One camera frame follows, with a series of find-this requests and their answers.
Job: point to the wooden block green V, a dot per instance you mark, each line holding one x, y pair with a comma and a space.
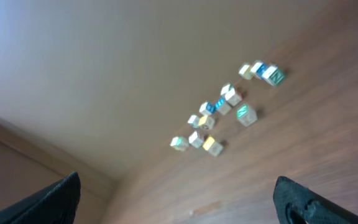
179, 143

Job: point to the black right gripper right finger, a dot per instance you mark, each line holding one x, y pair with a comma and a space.
296, 204

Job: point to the yellow top block red M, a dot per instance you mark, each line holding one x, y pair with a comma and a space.
206, 122

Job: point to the wooden block green side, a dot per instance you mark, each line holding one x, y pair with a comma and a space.
273, 75

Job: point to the wooden block drawing top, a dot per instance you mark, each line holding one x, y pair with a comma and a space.
196, 139

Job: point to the wooden block yellow side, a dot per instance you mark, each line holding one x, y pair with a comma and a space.
245, 72

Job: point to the wooden block yellow K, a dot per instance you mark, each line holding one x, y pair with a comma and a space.
212, 146

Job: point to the wooden block green Z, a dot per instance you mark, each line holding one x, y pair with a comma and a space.
246, 115

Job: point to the wooden block blue side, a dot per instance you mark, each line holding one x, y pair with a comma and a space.
258, 68

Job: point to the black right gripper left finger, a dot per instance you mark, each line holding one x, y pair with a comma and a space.
55, 204

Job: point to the plain wooden picture block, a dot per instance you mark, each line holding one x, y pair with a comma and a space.
230, 94

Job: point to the wooden block teal side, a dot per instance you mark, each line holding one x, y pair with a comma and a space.
193, 121

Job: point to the wooden block blue H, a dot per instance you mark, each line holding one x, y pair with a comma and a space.
222, 106

